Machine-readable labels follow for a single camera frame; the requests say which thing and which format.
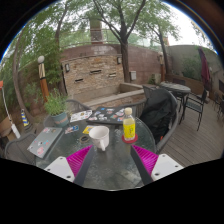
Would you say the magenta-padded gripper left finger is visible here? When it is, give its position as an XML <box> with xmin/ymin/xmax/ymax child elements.
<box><xmin>43</xmin><ymin>144</ymin><xmax>98</xmax><ymax>187</ymax></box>

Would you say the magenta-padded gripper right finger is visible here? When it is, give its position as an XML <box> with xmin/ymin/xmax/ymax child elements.
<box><xmin>129</xmin><ymin>144</ymin><xmax>184</xmax><ymax>186</ymax></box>

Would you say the yellow-labelled clear drink bottle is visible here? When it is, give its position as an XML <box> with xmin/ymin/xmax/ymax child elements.
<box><xmin>122</xmin><ymin>107</ymin><xmax>137</xmax><ymax>141</ymax></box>

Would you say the white ceramic mug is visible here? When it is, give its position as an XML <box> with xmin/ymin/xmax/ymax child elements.
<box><xmin>88</xmin><ymin>125</ymin><xmax>111</xmax><ymax>152</ymax></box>

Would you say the yellow sticker card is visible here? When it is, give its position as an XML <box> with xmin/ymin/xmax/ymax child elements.
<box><xmin>82</xmin><ymin>125</ymin><xmax>95</xmax><ymax>135</ymax></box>

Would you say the blue sticker card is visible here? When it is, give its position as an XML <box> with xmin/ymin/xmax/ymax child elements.
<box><xmin>64</xmin><ymin>124</ymin><xmax>80</xmax><ymax>135</ymax></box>

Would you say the grey laptop with stickers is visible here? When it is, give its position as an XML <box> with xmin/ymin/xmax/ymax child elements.
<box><xmin>27</xmin><ymin>126</ymin><xmax>64</xmax><ymax>159</ymax></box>

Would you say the white sticker sheet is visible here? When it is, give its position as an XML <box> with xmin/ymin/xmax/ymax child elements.
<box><xmin>69</xmin><ymin>109</ymin><xmax>94</xmax><ymax>123</ymax></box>

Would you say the black laptop with stickers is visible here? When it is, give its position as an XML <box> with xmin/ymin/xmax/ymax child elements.
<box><xmin>88</xmin><ymin>106</ymin><xmax>126</xmax><ymax>126</ymax></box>

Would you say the green plant in teal pot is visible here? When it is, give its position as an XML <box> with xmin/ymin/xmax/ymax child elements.
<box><xmin>43</xmin><ymin>89</ymin><xmax>70</xmax><ymax>128</ymax></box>

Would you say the yellow and blue striped cone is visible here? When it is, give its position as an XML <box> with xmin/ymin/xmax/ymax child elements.
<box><xmin>20</xmin><ymin>108</ymin><xmax>31</xmax><ymax>128</ymax></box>

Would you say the white umbrella pole with base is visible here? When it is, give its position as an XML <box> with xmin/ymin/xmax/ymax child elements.
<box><xmin>0</xmin><ymin>87</ymin><xmax>22</xmax><ymax>139</ymax></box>

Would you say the black metal chair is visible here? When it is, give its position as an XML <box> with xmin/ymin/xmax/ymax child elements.
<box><xmin>182</xmin><ymin>88</ymin><xmax>208</xmax><ymax>132</ymax></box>

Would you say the round dark patio table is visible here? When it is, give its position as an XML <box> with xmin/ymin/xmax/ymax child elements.
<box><xmin>159</xmin><ymin>81</ymin><xmax>192</xmax><ymax>126</ymax></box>

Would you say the leaning brown-trunk tree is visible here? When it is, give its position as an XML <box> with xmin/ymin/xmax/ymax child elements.
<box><xmin>9</xmin><ymin>19</ymin><xmax>48</xmax><ymax>129</ymax></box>

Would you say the dark forked tree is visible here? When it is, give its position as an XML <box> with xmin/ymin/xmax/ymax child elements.
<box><xmin>89</xmin><ymin>0</ymin><xmax>158</xmax><ymax>84</ymax></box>

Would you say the closed maroon umbrella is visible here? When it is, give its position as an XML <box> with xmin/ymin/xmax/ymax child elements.
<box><xmin>197</xmin><ymin>46</ymin><xmax>212</xmax><ymax>101</ymax></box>

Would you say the wooden lamp post with globe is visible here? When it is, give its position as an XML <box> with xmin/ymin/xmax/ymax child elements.
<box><xmin>37</xmin><ymin>55</ymin><xmax>50</xmax><ymax>103</ymax></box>

